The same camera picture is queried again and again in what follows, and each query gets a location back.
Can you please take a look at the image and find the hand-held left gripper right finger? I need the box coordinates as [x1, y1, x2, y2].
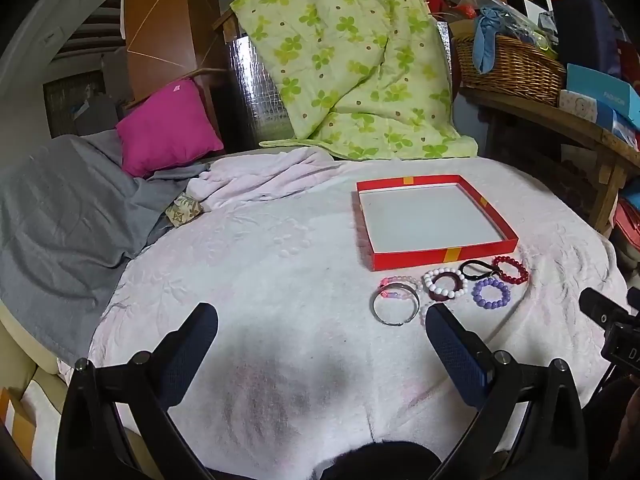
[424, 302, 590, 480]

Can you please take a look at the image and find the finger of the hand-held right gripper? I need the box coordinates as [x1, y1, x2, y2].
[579, 287, 626, 332]

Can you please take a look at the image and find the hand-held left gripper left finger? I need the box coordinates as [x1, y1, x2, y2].
[56, 302, 219, 480]

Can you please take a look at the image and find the dark red bangle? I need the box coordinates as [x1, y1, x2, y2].
[429, 270, 467, 304]

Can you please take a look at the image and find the purple bead bracelet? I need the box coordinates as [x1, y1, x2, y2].
[471, 278, 512, 311]

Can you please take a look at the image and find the white bead bracelet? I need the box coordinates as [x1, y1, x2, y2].
[422, 267, 469, 301]

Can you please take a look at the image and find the red bead bracelet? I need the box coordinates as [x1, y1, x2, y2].
[491, 255, 530, 285]

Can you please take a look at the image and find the pink bead bracelet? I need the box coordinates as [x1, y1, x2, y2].
[379, 274, 423, 297]

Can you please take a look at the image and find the black hair tie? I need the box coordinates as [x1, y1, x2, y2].
[459, 258, 501, 282]

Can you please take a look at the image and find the silver metal bangle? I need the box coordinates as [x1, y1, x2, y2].
[370, 282, 421, 328]

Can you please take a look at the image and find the red shallow cardboard box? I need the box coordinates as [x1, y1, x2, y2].
[356, 174, 519, 272]

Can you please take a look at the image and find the person's right forearm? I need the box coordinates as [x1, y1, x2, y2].
[585, 375, 640, 480]

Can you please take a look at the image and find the red bag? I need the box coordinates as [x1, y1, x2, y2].
[612, 197, 640, 261]

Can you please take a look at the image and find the pale pink embossed blanket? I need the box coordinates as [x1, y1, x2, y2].
[57, 147, 628, 480]

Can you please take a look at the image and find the person's dark clothing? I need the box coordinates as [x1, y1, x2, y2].
[310, 440, 446, 480]

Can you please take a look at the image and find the small floral patterned cloth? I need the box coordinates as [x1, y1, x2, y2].
[165, 192, 205, 226]

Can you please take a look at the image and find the cream sofa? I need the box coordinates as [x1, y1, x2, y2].
[0, 305, 71, 480]

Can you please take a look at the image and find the grey bed sheet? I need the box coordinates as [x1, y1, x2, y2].
[0, 130, 211, 366]

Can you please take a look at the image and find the wooden bench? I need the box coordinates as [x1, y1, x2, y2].
[457, 85, 640, 236]

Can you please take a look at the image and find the white patterned box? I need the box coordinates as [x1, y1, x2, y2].
[559, 90, 613, 123]

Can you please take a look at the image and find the blue cardboard box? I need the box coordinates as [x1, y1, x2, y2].
[565, 64, 640, 131]

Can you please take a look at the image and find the magenta pillow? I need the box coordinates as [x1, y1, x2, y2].
[116, 79, 225, 178]

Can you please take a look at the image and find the wicker basket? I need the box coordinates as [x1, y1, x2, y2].
[452, 35, 568, 107]

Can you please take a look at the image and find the dark blue bag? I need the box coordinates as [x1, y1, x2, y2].
[550, 0, 631, 81]

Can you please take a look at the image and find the blue cloth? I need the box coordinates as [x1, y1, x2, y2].
[472, 7, 526, 75]

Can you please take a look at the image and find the green floral quilt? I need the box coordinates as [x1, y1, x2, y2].
[230, 0, 480, 161]

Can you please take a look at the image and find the orange wooden cabinet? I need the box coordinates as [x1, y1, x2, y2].
[122, 0, 221, 111]

